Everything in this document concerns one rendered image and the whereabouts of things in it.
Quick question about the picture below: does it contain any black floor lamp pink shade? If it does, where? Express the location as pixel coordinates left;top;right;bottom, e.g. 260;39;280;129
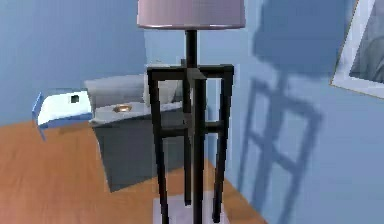
136;0;247;224

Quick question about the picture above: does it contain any round brown dish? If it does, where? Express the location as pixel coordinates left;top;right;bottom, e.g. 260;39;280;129
112;103;133;113

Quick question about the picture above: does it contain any white framed picture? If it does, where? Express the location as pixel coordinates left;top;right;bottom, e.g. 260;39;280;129
329;0;384;100

